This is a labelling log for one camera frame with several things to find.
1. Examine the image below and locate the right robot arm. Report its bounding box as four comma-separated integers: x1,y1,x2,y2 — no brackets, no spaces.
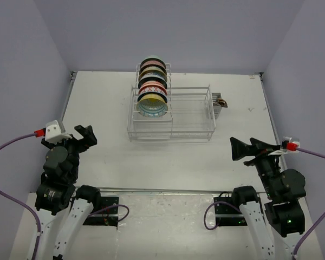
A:
230,137,306,259

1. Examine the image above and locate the brown utensil in holder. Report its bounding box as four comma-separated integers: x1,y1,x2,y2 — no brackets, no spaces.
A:
216,99,228,108

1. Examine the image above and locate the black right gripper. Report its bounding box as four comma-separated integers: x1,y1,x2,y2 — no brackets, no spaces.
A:
230,135,282,197

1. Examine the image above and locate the yellow blue patterned bowl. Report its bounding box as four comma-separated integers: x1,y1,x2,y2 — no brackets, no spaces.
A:
136,100,168,118

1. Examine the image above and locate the white wire dish rack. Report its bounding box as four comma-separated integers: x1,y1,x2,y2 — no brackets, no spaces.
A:
127,64,217,141

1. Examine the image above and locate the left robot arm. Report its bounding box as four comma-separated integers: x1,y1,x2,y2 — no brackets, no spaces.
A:
27,121,102,259

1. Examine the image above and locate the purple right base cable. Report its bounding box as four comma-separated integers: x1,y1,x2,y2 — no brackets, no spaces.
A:
203,202,243,231

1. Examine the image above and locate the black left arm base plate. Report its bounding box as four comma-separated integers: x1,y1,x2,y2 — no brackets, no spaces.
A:
83,196,119,228

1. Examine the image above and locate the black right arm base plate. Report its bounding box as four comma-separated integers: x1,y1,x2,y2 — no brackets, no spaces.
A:
214,204,247,226

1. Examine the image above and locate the orange floral patterned bowl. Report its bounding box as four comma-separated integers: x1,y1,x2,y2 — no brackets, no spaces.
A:
138,81,167,95

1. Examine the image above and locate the yellow flower leaf bowl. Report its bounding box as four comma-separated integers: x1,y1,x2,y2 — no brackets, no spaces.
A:
138,66,167,81

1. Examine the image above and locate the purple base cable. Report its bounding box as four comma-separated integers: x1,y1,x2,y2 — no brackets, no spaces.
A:
88,204,130,227
203,202,243,231

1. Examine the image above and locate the grey cutlery holder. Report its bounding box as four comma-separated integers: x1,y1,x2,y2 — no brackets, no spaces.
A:
212,93,222,120

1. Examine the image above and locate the blue triangle patterned bowl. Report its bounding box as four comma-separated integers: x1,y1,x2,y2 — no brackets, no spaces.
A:
138,92,167,103

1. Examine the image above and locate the mint green bowl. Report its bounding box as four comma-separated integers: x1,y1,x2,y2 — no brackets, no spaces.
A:
143,55,162,61

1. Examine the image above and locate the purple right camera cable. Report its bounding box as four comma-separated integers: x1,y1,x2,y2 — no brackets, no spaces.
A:
287,142,325,258

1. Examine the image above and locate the pink patterned bowl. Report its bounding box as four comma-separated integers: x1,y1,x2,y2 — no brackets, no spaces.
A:
140,58,166,70

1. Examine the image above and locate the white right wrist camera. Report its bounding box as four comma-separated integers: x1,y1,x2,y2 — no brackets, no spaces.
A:
269,136,300,156

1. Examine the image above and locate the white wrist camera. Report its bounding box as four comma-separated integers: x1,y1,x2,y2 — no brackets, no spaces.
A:
45,120,72,144
269,136,300,156

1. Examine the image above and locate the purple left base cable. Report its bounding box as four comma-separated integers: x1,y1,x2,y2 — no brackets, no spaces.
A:
88,204,130,227

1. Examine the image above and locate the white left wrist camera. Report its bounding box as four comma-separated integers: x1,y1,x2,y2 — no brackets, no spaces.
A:
45,120,72,144

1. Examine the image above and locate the purple camera cable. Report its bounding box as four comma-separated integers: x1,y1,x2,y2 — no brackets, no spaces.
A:
0,129,46,260
287,142,325,258

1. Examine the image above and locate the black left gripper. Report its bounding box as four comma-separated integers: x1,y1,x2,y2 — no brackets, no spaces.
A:
42,124,96,180

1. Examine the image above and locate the blue white floral bowl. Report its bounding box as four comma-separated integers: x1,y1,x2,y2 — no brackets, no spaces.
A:
138,75,167,89

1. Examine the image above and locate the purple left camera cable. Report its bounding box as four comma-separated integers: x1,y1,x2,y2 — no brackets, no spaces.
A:
0,129,46,260

